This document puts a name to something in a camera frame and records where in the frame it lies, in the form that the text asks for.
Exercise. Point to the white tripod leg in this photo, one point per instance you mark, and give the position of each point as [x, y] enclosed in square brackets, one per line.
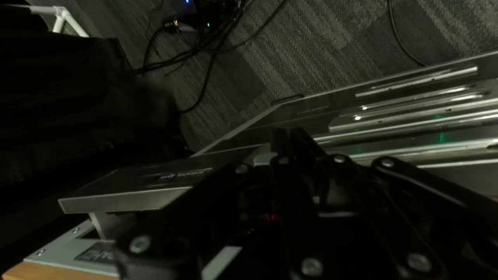
[63, 17]

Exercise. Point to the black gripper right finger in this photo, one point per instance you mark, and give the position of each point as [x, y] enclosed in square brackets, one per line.
[305, 154]

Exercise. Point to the wooden top tool cabinet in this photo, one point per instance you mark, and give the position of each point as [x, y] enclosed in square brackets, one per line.
[86, 252]

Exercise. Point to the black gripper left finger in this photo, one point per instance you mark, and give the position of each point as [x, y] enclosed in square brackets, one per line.
[280, 148]

